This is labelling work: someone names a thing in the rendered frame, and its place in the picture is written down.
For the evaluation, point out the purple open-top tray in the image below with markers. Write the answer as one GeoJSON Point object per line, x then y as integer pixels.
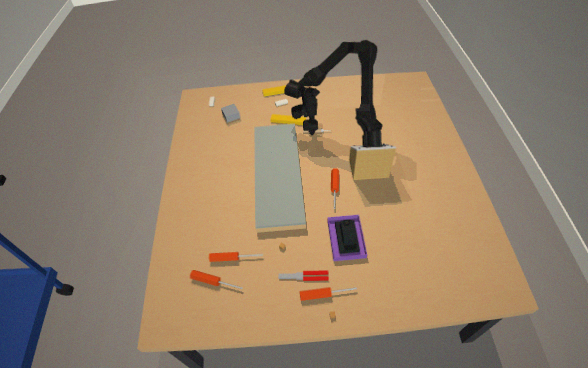
{"type": "Point", "coordinates": [334, 242]}

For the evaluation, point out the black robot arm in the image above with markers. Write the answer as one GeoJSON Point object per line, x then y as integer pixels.
{"type": "Point", "coordinates": [366, 113]}

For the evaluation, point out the yellow flat bar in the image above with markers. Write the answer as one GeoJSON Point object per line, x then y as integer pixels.
{"type": "Point", "coordinates": [273, 90]}
{"type": "Point", "coordinates": [286, 119]}

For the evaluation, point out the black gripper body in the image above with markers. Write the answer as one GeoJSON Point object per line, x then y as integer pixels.
{"type": "Point", "coordinates": [311, 123]}

